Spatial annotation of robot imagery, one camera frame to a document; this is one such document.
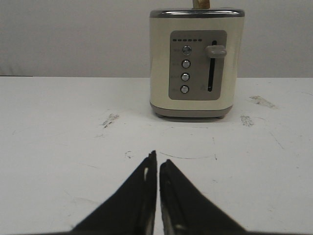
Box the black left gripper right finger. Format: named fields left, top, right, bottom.
left=159, top=160, right=247, bottom=235

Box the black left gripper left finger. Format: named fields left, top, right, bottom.
left=70, top=150, right=157, bottom=235

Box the cream two-slot toaster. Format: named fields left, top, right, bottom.
left=149, top=7, right=245, bottom=118

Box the toast slice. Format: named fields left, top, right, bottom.
left=192, top=0, right=211, bottom=9

